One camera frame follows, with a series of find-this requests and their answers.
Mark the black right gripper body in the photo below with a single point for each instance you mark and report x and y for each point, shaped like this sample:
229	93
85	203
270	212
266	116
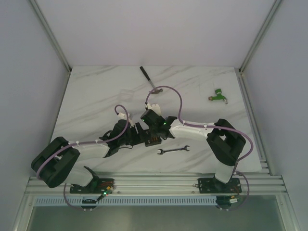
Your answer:
153	131

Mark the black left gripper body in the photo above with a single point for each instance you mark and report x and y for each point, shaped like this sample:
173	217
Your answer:
138	131

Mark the black fuse box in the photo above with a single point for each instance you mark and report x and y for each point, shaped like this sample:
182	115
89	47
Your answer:
151	140

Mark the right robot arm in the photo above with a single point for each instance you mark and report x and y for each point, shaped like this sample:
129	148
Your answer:
225	142

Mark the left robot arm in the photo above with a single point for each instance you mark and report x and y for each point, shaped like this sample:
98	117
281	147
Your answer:
57	163

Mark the clear fuse box lid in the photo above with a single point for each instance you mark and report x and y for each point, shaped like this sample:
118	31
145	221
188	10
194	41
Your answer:
125	95

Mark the steel open-end wrench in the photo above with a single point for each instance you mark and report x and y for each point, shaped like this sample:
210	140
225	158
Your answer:
161	151

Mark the claw hammer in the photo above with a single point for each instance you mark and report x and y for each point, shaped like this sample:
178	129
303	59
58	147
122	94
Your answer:
154	90

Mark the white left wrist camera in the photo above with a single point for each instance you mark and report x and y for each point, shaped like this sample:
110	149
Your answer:
124	116

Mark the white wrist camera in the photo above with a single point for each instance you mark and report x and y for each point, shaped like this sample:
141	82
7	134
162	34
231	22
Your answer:
124	116
154	107

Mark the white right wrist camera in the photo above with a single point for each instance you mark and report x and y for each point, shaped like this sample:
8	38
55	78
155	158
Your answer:
154	107

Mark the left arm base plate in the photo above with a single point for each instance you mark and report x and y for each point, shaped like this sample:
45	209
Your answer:
97	186

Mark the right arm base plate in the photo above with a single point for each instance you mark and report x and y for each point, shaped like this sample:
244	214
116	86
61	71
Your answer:
214	186

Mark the slotted cable duct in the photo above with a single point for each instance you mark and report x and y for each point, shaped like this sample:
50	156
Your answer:
132	200

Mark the aluminium frame rail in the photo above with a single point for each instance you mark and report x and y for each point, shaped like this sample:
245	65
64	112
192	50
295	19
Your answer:
51	37

